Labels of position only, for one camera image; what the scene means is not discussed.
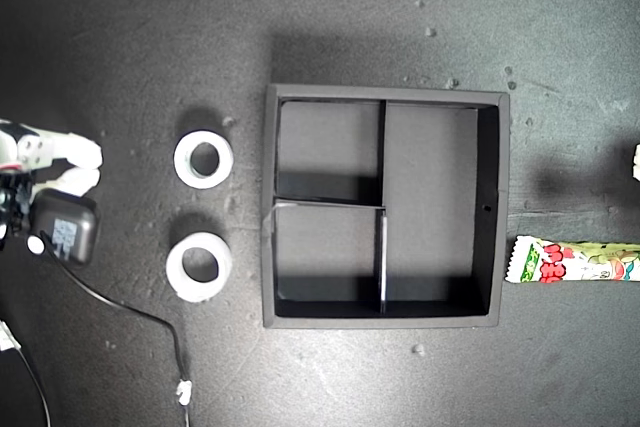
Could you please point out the white tape roll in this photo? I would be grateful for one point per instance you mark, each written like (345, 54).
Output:
(175, 272)
(182, 167)

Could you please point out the green printed snack bar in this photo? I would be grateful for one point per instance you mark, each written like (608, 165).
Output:
(575, 262)

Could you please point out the black compartment tray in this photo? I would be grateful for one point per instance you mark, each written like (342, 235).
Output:
(430, 197)

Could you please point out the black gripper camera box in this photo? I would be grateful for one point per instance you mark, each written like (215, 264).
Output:
(75, 217)

